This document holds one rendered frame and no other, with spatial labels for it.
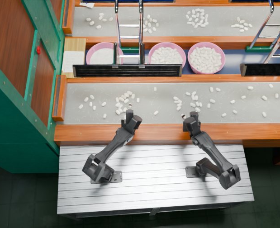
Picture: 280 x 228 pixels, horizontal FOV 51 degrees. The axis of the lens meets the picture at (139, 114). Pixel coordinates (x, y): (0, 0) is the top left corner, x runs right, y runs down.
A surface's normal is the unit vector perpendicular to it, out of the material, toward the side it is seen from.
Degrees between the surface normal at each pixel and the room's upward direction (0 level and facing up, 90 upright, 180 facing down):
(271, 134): 0
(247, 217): 0
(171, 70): 58
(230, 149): 0
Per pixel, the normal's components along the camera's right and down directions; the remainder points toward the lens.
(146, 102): 0.01, -0.39
